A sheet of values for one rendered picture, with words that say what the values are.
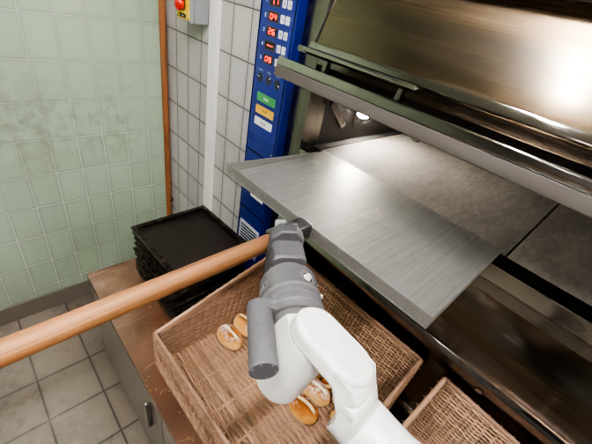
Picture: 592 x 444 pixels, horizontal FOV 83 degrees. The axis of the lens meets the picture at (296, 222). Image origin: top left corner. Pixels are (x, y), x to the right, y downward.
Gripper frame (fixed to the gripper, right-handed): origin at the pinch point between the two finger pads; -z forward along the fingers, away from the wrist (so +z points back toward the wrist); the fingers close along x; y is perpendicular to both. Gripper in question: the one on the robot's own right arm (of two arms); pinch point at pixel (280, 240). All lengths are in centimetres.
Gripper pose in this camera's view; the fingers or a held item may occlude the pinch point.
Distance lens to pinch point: 61.0
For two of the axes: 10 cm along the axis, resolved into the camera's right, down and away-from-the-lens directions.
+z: 1.4, 5.8, -8.0
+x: -1.8, 8.1, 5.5
